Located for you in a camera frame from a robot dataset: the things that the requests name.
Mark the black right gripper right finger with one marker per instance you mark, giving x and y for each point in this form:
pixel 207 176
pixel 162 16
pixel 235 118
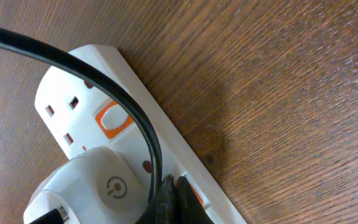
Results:
pixel 188 209

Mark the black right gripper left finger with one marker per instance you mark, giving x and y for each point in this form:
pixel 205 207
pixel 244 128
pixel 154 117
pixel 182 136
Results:
pixel 162 211

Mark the white USB charger adapter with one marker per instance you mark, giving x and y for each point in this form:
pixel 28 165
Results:
pixel 95 187

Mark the white power strip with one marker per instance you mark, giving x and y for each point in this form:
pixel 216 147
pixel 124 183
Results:
pixel 81 117

